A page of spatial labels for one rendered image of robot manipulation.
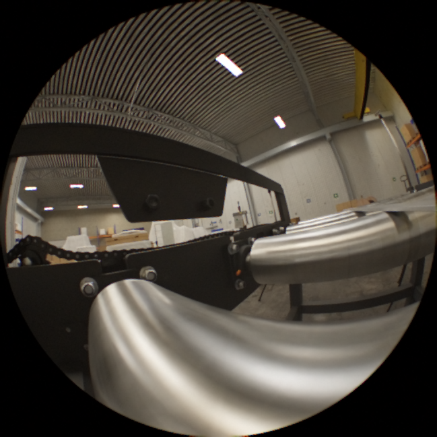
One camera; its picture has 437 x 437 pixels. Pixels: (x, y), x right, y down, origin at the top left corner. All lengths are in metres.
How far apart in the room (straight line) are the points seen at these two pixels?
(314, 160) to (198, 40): 9.68
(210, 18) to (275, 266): 7.62
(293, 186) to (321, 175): 2.20
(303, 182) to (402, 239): 10.35
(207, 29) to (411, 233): 7.63
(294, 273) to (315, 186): 10.20
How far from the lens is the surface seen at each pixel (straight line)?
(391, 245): 0.29
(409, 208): 0.25
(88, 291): 0.21
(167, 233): 4.01
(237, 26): 7.92
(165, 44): 7.64
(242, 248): 0.36
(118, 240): 3.68
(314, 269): 0.27
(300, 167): 10.82
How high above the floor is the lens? 0.95
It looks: 6 degrees up
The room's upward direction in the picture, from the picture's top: 11 degrees counter-clockwise
